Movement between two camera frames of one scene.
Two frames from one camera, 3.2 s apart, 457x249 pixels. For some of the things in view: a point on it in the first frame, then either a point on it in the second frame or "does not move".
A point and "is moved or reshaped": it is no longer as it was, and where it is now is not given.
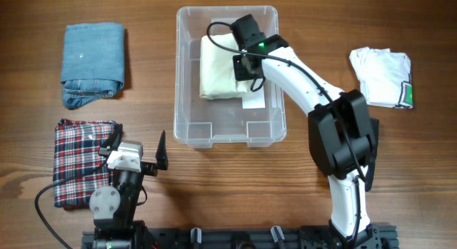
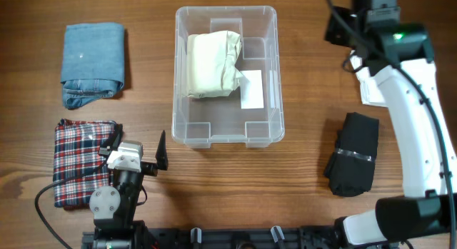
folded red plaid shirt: [79, 168] does not move
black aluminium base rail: [377, 237] does not move
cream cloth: [216, 68] is moved or reshaped
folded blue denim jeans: [92, 63] does not move
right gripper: [239, 73] -> [338, 33]
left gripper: [150, 168] does not move
